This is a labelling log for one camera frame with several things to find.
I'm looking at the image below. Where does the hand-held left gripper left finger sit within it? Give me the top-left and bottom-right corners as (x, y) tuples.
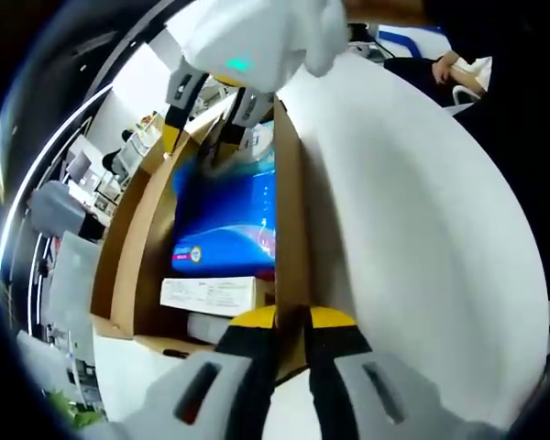
(84, 305), (281, 440)

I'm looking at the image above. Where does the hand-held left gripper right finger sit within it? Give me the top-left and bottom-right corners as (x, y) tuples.
(304, 305), (501, 440)

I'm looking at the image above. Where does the white blue wet wipes pack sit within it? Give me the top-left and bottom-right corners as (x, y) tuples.
(242, 119), (277, 162)

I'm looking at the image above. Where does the long white printed carton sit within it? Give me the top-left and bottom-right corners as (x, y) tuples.
(159, 276), (276, 318)

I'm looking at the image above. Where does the blue soft tissue pack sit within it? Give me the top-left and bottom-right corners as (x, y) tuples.
(169, 150), (279, 276)

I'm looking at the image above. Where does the brown cardboard shoe box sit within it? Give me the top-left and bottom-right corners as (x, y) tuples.
(90, 98), (334, 384)

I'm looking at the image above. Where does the green potted plant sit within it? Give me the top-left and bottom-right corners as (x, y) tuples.
(45, 389), (107, 430)

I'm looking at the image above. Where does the light grey desk partition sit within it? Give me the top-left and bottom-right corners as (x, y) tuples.
(49, 231), (103, 354)

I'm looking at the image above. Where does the person's dark clothing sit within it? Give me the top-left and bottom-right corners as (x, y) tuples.
(428, 0), (550, 294)

